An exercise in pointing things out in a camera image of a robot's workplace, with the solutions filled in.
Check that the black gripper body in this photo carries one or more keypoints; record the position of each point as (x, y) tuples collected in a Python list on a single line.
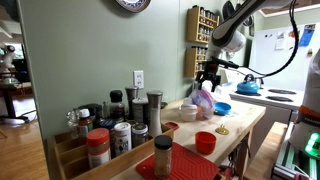
[(210, 70)]

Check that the orange plastic cup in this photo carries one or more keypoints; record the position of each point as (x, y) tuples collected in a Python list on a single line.
[(205, 143)]

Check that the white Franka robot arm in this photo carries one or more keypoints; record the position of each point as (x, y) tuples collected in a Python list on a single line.
[(233, 36)]

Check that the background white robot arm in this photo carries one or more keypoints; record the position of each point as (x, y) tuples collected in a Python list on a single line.
[(7, 60)]

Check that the clear zip lock bag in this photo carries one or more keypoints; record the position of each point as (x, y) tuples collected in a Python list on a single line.
[(204, 103)]

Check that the large white paper towel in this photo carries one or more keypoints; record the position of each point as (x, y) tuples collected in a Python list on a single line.
[(220, 93)]

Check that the wooden spice rack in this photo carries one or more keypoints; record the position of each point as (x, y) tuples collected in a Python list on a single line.
[(193, 26), (190, 63)]

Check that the light blue plastic bowl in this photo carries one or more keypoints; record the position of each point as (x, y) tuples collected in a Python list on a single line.
[(222, 108)]

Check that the black stove burner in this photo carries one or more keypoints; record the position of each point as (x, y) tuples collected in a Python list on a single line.
[(279, 98), (248, 93), (282, 91)]

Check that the white plastic container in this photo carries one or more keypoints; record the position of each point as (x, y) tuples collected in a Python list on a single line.
[(188, 112)]

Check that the wooden butcher block table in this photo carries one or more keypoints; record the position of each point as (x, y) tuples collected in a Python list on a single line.
[(233, 120)]

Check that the white electric stove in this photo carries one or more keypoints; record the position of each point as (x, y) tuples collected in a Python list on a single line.
[(260, 99)]

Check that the gold sink strainer disc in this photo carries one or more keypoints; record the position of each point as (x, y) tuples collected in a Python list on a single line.
[(222, 130)]

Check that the small red dish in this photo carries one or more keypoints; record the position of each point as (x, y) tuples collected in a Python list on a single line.
[(172, 126)]

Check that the stainless steel pepper grinder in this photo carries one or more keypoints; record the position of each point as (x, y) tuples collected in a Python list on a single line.
[(155, 113)]

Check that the white refrigerator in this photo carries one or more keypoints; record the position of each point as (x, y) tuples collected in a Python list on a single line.
[(266, 58)]

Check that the hanging black pan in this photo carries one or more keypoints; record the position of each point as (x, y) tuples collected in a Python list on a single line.
[(228, 9)]

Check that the white lid grey canister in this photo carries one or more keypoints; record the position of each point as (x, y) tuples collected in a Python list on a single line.
[(140, 110)]

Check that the dark pepper grinder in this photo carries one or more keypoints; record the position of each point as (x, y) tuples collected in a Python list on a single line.
[(131, 98)]

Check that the white paper sheet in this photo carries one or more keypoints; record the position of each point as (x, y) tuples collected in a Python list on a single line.
[(280, 40)]

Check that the silver lid glass jar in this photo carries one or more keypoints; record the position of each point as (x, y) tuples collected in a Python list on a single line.
[(139, 134)]

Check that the black lid spice jar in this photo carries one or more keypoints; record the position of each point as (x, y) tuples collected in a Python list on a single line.
[(163, 156)]

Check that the red silicone mat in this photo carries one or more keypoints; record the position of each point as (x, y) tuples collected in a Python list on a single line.
[(191, 165)]

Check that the black cap glass bottle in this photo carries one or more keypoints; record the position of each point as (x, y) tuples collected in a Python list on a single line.
[(116, 105)]

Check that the white printed spice shaker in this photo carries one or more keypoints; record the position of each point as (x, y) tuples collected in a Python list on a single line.
[(122, 138)]

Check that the blue paper sheet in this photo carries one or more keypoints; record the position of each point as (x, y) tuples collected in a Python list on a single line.
[(306, 35)]

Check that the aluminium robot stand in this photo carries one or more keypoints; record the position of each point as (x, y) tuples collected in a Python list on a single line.
[(283, 161)]

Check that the dark blue lid jar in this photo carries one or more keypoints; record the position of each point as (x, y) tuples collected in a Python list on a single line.
[(106, 125)]

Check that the red lid spice jar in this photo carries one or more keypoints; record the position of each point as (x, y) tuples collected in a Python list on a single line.
[(98, 146)]

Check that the white cap brown bottle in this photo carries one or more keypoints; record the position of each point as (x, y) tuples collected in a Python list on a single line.
[(85, 123)]

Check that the wooden spice tray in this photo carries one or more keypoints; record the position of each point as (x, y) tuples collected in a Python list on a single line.
[(110, 166)]

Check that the clear glass bottle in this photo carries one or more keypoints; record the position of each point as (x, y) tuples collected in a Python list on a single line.
[(71, 124)]

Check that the dark wooden desk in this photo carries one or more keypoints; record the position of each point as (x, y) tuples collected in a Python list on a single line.
[(13, 90)]

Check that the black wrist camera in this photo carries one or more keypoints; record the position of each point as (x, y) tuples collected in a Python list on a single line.
[(226, 62)]

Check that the white wall outlet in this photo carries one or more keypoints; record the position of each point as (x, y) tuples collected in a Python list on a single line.
[(138, 79)]

